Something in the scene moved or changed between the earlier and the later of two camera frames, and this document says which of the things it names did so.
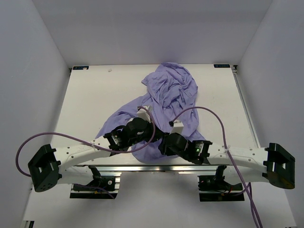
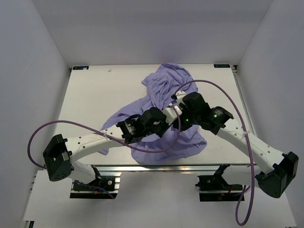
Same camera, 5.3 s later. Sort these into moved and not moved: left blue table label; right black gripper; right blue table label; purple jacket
Moved: right black gripper
Not moved: right blue table label; purple jacket; left blue table label
